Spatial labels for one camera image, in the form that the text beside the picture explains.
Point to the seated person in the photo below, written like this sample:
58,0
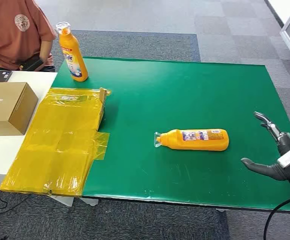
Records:
12,36

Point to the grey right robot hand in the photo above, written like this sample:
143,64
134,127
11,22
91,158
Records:
286,144

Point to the black handheld device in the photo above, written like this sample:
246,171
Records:
32,63

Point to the brown cardboard box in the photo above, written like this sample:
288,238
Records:
5,106

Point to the green table mat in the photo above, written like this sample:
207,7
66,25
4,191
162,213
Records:
185,92

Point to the orange detergent bottle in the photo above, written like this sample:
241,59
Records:
197,142
73,56

